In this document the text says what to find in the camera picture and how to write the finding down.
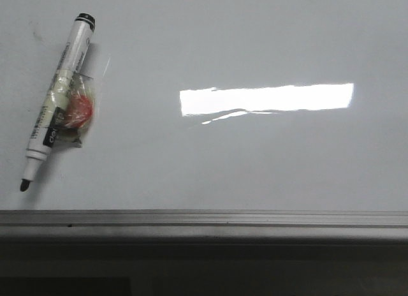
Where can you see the white whiteboard marker pen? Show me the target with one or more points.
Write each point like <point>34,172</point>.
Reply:
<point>53,109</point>

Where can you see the white whiteboard with aluminium frame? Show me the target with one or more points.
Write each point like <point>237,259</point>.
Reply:
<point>215,120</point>

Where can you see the red magnet taped to marker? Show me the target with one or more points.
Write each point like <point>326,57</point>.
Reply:
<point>80,112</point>

